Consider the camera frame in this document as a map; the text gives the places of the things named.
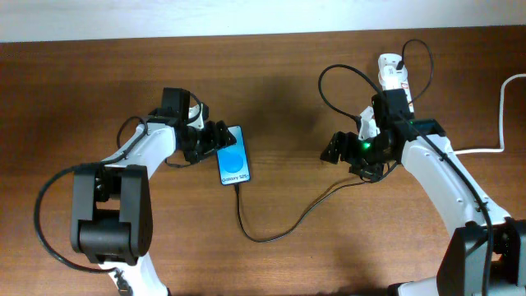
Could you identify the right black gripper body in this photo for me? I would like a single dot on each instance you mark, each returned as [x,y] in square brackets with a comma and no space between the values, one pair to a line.
[366,155]

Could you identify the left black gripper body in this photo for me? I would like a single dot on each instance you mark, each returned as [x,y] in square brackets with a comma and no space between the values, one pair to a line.
[200,141]

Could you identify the blue Galaxy smartphone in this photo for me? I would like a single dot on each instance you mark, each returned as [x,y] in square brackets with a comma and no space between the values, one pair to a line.
[232,160]

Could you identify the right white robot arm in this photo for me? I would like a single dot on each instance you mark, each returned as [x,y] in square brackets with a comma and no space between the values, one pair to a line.
[486,252]

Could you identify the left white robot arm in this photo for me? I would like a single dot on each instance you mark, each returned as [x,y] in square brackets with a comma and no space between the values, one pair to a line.
[112,220]

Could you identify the white charger adapter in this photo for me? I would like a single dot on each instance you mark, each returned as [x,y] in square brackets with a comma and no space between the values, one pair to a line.
[390,77]

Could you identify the white power strip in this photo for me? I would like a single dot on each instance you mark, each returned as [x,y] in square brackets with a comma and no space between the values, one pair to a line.
[394,59]

